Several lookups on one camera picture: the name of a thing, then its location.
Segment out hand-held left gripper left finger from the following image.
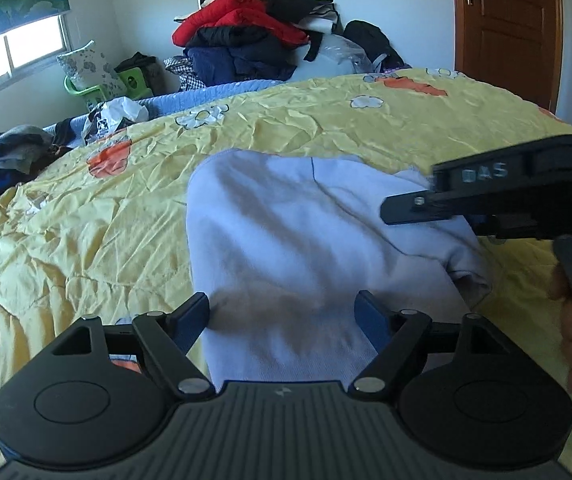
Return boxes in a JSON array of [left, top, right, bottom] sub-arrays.
[[53, 291, 217, 401]]

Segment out crumpled white plastic bag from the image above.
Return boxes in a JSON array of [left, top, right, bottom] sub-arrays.
[[82, 97, 151, 143]]

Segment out black bag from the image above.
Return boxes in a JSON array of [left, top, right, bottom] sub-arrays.
[[114, 51, 164, 96]]

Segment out black white checked cloth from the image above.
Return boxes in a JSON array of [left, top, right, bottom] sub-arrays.
[[164, 56, 207, 92]]

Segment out yellow floral blanket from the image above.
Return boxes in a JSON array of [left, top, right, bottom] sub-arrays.
[[0, 67, 572, 480]]

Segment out green plastic chair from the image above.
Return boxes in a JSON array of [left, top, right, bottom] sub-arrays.
[[64, 66, 154, 111]]

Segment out light blue shirt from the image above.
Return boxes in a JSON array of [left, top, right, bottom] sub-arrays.
[[186, 150, 494, 388]]

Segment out navy blue jacket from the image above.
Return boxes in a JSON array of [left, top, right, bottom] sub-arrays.
[[183, 40, 297, 86]]

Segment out black jacket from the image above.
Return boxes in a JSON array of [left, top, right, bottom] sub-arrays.
[[266, 0, 334, 61]]

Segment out blue bedsheet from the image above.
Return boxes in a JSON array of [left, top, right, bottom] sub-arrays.
[[40, 80, 287, 133]]

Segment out brown wooden door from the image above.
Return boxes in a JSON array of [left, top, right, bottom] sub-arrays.
[[450, 0, 565, 117]]

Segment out window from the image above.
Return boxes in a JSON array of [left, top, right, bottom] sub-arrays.
[[0, 12, 74, 111]]

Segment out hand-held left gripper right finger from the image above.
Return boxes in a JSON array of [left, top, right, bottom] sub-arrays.
[[348, 290, 514, 398]]

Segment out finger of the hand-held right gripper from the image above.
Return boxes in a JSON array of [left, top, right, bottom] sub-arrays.
[[380, 190, 467, 226]]

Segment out grey floral pillow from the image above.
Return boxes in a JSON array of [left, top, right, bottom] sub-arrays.
[[56, 40, 127, 93]]

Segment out black backpack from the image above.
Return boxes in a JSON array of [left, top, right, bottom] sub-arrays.
[[342, 20, 407, 71]]

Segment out red jacket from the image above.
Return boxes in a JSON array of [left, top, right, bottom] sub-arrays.
[[172, 0, 311, 47]]

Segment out clear plastic bag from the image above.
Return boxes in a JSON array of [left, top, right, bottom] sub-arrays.
[[286, 34, 374, 81]]

